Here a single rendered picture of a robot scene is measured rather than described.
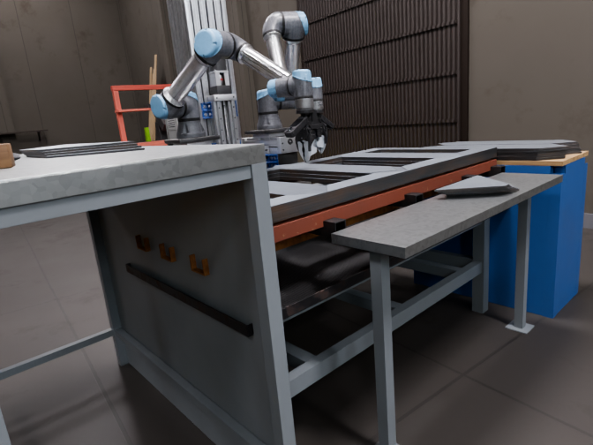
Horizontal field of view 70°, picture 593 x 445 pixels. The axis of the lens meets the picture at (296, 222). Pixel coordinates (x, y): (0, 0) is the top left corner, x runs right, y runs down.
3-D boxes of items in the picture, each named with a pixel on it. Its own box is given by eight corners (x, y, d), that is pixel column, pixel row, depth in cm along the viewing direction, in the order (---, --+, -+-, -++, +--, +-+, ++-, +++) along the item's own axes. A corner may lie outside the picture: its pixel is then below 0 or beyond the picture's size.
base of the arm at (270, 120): (252, 130, 255) (250, 113, 253) (273, 128, 264) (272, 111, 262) (266, 130, 244) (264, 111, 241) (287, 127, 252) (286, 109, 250)
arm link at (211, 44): (178, 123, 220) (240, 46, 189) (155, 124, 208) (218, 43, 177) (166, 104, 221) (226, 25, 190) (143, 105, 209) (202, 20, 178)
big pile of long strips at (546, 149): (588, 150, 221) (589, 139, 220) (561, 161, 196) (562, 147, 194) (446, 151, 279) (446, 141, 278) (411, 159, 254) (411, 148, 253)
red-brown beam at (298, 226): (496, 169, 214) (497, 156, 213) (243, 253, 115) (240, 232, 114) (478, 168, 221) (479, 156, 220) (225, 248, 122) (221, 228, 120)
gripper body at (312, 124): (322, 139, 176) (319, 108, 173) (307, 140, 171) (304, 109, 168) (309, 139, 182) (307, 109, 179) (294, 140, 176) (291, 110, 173)
